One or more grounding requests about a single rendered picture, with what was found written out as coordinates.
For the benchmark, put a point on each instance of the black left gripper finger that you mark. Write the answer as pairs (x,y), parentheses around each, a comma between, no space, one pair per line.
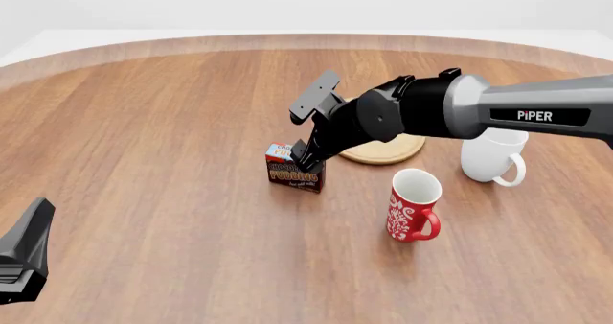
(31,234)

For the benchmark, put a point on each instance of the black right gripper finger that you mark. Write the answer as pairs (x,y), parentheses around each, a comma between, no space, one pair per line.
(313,166)
(300,151)

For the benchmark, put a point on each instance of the round wooden plate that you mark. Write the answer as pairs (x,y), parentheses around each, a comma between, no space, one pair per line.
(383,152)

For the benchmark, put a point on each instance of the chocolate pudding box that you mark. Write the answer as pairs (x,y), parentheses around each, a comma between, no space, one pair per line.
(292,178)

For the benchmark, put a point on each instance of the grey and black right robot arm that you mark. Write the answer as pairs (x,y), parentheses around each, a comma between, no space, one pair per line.
(479,104)

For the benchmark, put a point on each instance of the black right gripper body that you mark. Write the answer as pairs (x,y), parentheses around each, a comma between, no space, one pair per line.
(335,130)

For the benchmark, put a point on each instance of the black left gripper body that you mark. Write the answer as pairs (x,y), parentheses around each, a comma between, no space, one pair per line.
(21,284)

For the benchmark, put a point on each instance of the red mug with white pattern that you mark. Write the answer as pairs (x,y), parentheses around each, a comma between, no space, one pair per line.
(407,209)

